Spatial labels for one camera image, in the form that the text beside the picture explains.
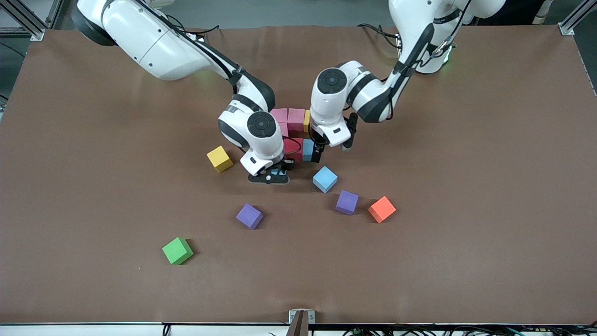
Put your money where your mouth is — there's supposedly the red foam block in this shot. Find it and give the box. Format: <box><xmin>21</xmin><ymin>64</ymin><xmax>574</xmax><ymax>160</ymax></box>
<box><xmin>284</xmin><ymin>138</ymin><xmax>305</xmax><ymax>162</ymax></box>

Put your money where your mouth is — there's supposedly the orange foam block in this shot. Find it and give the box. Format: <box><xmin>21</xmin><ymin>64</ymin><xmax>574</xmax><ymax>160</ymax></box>
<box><xmin>368</xmin><ymin>196</ymin><xmax>397</xmax><ymax>224</ymax></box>

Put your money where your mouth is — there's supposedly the purple foam block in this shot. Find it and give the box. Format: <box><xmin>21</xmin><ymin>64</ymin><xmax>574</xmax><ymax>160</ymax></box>
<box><xmin>335</xmin><ymin>190</ymin><xmax>360</xmax><ymax>216</ymax></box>
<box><xmin>236</xmin><ymin>203</ymin><xmax>264</xmax><ymax>230</ymax></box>

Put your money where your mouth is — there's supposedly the green foam block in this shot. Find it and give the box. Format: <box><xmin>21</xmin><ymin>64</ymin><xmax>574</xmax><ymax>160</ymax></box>
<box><xmin>162</xmin><ymin>237</ymin><xmax>194</xmax><ymax>266</ymax></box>

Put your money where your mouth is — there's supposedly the brown table cover sheet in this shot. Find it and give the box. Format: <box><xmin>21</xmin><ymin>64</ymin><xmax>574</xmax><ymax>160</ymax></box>
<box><xmin>0</xmin><ymin>23</ymin><xmax>597</xmax><ymax>326</ymax></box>

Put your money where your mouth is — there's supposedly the person in dark clothing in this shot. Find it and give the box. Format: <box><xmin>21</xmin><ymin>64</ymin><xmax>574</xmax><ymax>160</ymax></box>
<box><xmin>476</xmin><ymin>0</ymin><xmax>554</xmax><ymax>26</ymax></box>

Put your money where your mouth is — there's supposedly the black base cable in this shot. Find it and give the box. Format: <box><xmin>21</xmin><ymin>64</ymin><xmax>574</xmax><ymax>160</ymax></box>
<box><xmin>168</xmin><ymin>14</ymin><xmax>221</xmax><ymax>35</ymax></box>
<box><xmin>357</xmin><ymin>23</ymin><xmax>402</xmax><ymax>47</ymax></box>

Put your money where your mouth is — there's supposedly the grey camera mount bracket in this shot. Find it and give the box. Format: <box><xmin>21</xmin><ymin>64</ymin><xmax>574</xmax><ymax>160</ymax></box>
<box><xmin>287</xmin><ymin>309</ymin><xmax>316</xmax><ymax>336</ymax></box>

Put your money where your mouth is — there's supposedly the white table edge rail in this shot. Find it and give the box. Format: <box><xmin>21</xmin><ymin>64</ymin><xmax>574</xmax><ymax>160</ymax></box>
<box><xmin>0</xmin><ymin>323</ymin><xmax>597</xmax><ymax>336</ymax></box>

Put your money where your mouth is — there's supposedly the aluminium frame profile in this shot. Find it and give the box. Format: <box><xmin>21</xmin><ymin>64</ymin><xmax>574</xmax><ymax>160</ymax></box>
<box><xmin>558</xmin><ymin>0</ymin><xmax>597</xmax><ymax>36</ymax></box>
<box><xmin>0</xmin><ymin>0</ymin><xmax>66</xmax><ymax>42</ymax></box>

